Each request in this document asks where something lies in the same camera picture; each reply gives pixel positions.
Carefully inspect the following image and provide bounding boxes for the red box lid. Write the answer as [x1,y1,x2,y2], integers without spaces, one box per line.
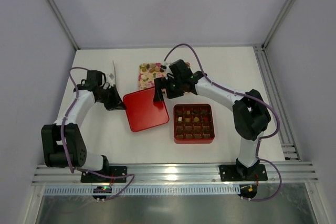
[123,88,170,132]

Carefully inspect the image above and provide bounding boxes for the metal serving tongs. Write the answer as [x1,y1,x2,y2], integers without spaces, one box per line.
[108,61,118,89]

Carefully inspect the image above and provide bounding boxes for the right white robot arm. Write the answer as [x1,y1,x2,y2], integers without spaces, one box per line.
[153,60,271,182]

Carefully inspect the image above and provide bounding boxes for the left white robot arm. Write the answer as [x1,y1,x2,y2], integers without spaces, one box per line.
[41,70,126,180]

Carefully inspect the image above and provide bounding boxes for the red chocolate box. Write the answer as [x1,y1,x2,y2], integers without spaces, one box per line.
[173,103,215,144]

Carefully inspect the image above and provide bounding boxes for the floral serving tray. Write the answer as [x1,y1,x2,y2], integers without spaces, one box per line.
[136,61,191,91]

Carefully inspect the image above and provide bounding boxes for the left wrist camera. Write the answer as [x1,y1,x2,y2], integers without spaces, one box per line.
[102,73,115,90]

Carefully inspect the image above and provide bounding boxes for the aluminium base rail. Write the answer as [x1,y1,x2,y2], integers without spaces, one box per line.
[32,162,318,197]

